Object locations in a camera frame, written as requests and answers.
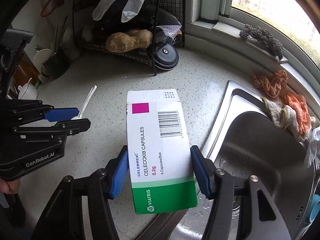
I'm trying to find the orange dish rag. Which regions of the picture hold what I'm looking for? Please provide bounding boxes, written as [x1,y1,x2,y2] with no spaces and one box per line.
[251,70,317,141]

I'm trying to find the steel wool scrubber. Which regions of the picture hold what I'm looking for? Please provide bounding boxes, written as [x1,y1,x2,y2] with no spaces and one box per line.
[239,24,284,61]

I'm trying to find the orange scissors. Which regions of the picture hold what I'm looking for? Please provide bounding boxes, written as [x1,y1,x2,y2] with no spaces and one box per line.
[40,0,64,17]

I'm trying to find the white green medicine box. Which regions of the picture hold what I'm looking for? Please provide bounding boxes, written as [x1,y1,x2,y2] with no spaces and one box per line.
[126,89,197,215]

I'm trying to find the white sugar jar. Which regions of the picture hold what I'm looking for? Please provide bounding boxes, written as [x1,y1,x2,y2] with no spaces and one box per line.
[18,78,38,100]

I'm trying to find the black round lid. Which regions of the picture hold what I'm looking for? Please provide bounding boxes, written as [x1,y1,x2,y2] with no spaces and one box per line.
[153,43,179,70]

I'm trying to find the black wire rack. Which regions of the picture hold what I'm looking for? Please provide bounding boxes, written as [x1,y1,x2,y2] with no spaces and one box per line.
[76,0,185,72]

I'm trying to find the ginger root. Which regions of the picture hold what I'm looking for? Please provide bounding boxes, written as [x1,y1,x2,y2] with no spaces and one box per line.
[105,29,153,53]

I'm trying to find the white plastic bag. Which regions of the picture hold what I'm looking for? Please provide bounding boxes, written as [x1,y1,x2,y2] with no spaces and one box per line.
[303,127,320,170]

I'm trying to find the stainless steel sink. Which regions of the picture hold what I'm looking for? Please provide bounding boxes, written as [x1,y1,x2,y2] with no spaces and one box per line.
[135,80,320,240]

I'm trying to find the person left hand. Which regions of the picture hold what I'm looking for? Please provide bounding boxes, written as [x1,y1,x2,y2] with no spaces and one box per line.
[0,178,21,194]

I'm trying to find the teal bowl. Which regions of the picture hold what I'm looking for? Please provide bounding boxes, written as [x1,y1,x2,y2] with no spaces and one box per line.
[306,194,320,224]

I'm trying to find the black utensil holder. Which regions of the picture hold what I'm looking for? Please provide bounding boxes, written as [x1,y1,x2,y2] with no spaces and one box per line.
[41,48,72,79]

